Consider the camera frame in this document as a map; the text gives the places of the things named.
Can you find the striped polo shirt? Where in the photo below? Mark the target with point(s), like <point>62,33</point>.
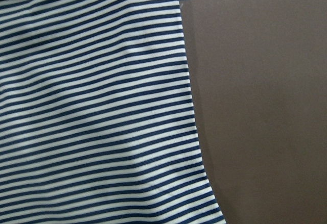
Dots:
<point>97,117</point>

